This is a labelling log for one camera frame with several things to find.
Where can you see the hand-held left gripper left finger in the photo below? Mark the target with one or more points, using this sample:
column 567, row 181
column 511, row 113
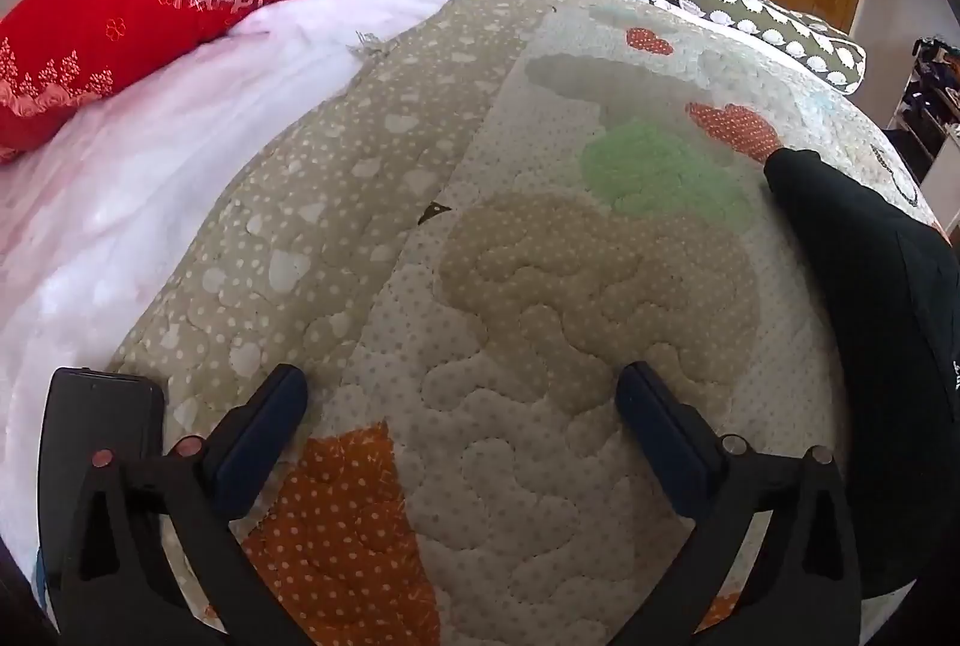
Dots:
column 259, row 432

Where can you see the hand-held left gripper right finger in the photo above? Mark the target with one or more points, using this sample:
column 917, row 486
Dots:
column 664, row 436

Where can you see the black pants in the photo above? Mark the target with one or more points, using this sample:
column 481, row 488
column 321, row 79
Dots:
column 870, row 331

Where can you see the black rectangular device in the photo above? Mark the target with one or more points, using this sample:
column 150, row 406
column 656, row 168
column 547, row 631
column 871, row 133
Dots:
column 90, row 458

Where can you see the patchwork quilted bedspread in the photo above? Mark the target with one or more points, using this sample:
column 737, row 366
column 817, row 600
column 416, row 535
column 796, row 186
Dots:
column 525, row 286

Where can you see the white fluffy blanket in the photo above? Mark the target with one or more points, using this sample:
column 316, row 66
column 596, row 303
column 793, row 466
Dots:
column 127, row 196

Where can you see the green patterned bolster pillow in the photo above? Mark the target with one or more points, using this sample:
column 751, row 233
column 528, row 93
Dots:
column 757, row 16

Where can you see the shoe rack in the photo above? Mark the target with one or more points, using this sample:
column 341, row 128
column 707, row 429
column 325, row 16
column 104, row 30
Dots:
column 934, row 99

